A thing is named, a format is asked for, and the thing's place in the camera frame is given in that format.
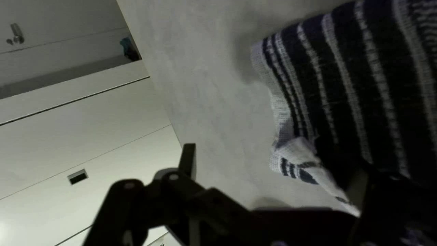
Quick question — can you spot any dark rectangular vent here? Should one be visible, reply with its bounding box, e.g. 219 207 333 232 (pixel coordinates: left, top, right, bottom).
67 168 88 185

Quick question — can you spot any white kitchen cabinet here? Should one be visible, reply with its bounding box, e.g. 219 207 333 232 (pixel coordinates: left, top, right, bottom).
0 0 183 246

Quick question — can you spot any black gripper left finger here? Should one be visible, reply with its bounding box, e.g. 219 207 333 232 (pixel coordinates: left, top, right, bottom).
82 142 274 246

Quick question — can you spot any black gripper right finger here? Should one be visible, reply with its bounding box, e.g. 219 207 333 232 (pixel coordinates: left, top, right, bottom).
346 165 437 246

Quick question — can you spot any dark cabinet handle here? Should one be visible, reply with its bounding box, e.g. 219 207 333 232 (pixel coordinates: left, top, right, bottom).
5 21 26 46

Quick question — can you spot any blue striped towel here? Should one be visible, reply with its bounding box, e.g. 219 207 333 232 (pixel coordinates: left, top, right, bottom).
248 0 437 217

